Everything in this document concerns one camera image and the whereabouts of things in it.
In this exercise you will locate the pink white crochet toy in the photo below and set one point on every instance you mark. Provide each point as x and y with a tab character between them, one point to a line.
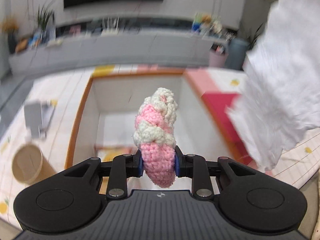
154	136

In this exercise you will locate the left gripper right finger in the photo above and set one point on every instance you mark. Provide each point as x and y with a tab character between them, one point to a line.
199	171

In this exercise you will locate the teddy bear toy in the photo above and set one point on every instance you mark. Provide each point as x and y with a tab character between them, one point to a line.
206	20

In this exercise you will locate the checked lemon tablecloth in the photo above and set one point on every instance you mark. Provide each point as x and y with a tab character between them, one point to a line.
70	117

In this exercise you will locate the cardboard tube container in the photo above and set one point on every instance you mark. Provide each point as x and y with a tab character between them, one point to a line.
29	165

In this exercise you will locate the pink trash bin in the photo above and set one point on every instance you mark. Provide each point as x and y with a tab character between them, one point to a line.
218	55

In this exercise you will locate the orange white storage box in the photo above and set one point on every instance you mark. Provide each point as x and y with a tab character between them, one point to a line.
110	103

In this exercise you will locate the grey device on table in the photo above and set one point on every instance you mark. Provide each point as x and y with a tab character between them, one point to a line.
38	116

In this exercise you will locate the dried flowers in vase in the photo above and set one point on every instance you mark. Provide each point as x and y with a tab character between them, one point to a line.
10	27

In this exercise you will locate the potted green plant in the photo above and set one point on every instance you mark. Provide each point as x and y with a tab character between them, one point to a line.
45	14

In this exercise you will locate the white cloth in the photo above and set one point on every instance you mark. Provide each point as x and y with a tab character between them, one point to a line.
279	101

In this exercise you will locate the red cardboard box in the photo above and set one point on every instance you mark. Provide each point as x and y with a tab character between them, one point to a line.
217	105

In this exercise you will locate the white wifi router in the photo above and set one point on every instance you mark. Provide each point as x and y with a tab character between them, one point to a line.
110	26

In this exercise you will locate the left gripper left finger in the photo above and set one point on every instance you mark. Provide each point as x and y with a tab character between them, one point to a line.
118	171

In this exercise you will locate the grey blue trash can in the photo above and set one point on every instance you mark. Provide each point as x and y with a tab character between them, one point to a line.
236	54

